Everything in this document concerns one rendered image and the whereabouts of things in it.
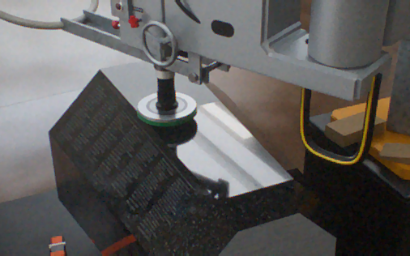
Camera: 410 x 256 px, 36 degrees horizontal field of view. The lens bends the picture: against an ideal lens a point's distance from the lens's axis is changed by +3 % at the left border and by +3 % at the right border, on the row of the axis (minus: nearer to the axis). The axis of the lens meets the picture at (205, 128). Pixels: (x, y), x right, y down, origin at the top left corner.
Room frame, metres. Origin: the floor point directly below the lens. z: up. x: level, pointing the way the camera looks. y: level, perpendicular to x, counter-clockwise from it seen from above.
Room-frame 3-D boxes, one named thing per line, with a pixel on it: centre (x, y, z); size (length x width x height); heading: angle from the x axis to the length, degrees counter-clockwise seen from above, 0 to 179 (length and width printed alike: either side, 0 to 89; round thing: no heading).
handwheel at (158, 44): (1.84, 0.12, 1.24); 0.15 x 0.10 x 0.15; 52
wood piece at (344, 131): (2.03, -0.56, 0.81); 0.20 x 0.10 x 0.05; 121
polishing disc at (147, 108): (2.01, 0.14, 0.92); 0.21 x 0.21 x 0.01
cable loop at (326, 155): (1.59, -0.38, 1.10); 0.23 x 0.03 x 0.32; 52
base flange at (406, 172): (2.08, -0.81, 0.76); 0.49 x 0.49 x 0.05; 23
